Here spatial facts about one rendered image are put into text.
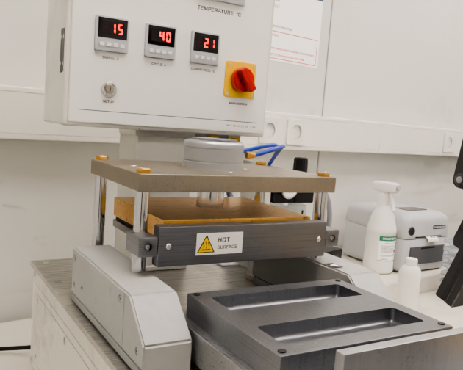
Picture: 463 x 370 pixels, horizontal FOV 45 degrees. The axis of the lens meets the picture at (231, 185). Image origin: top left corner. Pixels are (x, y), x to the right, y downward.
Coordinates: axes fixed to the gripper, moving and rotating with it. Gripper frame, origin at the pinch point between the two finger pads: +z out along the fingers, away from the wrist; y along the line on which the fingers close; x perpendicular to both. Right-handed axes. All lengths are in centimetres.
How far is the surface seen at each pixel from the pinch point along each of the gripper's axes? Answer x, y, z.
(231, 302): -3.5, -18.6, 18.3
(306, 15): 69, -107, 1
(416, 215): 93, -65, 41
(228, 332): -8.1, -12.6, 16.1
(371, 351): -3.8, -1.8, 9.3
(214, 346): -8.8, -12.9, 17.9
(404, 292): 68, -43, 46
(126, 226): -6.5, -38.8, 21.9
